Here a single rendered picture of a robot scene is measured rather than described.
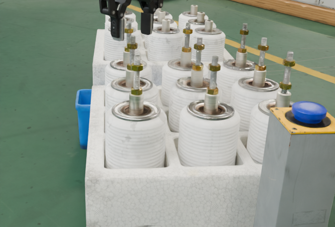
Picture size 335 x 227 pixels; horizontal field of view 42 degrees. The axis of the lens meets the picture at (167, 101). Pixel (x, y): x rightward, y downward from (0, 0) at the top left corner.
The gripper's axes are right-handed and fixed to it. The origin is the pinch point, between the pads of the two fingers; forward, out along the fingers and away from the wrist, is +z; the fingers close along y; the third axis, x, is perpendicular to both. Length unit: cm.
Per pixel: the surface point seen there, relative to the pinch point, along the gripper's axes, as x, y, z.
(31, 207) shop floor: 12.4, -14.5, 35.2
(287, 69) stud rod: -24.7, 9.1, 3.1
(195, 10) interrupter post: 32, 62, 9
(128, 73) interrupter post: -0.2, -1.1, 7.7
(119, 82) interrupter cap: 2.0, -1.0, 9.9
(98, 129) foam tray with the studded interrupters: 1.6, -6.6, 17.2
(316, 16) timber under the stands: 51, 213, 32
